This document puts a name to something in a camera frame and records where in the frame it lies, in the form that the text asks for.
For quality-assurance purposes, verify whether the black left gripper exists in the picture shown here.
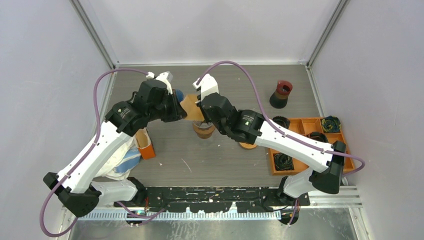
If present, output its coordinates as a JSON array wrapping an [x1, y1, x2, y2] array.
[[148, 89, 187, 123]]

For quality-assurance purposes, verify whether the brown paper coffee filter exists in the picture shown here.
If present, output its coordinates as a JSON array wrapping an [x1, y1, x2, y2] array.
[[180, 94, 205, 122]]

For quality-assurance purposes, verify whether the clear glass dripper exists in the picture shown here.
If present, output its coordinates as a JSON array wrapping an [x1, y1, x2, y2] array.
[[192, 120, 214, 130]]

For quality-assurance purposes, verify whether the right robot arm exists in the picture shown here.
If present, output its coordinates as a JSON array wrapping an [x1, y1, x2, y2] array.
[[196, 92, 346, 206]]

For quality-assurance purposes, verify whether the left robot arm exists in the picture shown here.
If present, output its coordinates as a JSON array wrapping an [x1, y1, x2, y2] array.
[[43, 77, 187, 218]]

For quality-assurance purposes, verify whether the blue ribbed dripper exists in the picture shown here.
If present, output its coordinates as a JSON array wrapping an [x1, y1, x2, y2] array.
[[174, 89, 184, 103]]

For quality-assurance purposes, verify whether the orange coffee filter box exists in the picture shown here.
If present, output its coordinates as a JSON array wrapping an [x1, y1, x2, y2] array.
[[134, 128, 156, 160]]

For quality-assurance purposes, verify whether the dark rolled coil back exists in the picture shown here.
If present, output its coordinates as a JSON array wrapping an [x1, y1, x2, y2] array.
[[272, 116, 291, 129]]

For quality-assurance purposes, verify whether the dark rolled coil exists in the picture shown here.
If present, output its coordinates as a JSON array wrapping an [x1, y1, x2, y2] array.
[[273, 153, 294, 171], [307, 131, 329, 143], [272, 116, 291, 129]]

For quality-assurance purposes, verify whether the red black carafe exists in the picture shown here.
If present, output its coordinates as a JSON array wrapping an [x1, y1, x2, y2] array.
[[269, 80, 293, 109]]

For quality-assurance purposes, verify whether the dark rolled coil front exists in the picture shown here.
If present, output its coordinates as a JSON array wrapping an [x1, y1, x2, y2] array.
[[273, 153, 294, 171]]

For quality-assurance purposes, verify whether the orange compartment tray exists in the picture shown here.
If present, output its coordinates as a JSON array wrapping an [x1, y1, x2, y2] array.
[[255, 117, 348, 176]]

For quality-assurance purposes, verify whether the dark rolled coil middle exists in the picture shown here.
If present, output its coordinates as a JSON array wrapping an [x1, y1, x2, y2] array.
[[307, 131, 329, 143]]

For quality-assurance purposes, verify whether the white blue plastic bag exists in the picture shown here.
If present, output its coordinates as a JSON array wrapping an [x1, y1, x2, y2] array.
[[95, 137, 141, 181]]

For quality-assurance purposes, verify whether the blue yellow rolled coil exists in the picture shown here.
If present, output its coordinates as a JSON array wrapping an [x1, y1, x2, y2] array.
[[320, 115, 341, 134]]

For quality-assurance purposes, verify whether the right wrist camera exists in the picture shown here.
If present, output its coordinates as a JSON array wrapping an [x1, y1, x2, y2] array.
[[192, 73, 219, 101]]

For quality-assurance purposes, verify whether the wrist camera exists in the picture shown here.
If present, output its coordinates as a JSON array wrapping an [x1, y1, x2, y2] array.
[[192, 73, 219, 101], [146, 71, 174, 95]]

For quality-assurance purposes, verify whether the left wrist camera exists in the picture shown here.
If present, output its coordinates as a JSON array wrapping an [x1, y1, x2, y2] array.
[[146, 71, 174, 95]]

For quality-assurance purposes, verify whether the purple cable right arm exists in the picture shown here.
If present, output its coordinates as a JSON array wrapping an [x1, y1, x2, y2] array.
[[195, 60, 366, 227]]

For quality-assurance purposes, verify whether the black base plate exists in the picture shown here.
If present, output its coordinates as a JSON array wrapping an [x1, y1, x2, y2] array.
[[121, 186, 295, 213]]

